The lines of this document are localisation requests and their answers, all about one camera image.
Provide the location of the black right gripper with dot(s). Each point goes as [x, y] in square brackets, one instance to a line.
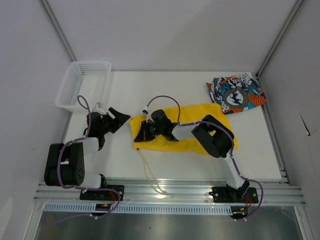
[143, 135]

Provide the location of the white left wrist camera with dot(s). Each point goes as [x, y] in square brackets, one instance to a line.
[100, 106]

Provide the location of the slotted grey cable duct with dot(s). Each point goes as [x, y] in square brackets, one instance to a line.
[133, 208]

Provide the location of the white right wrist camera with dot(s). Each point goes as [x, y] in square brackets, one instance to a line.
[146, 111]

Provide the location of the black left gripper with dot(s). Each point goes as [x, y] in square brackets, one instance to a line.
[120, 119]

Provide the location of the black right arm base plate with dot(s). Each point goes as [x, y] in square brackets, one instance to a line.
[226, 194]

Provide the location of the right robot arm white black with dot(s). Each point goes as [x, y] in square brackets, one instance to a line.
[216, 139]

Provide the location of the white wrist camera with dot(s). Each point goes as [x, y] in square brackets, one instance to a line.
[146, 111]
[100, 106]

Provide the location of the white plastic basket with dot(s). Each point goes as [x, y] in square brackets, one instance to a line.
[90, 79]

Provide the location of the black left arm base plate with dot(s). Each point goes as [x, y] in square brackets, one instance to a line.
[102, 195]

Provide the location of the yellow shorts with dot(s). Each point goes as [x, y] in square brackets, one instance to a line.
[184, 114]

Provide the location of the aluminium mounting rail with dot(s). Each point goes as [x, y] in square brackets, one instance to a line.
[177, 192]

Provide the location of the colourful patterned shorts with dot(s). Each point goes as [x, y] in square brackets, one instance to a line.
[236, 93]

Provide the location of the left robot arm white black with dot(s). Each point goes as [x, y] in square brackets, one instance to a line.
[65, 166]

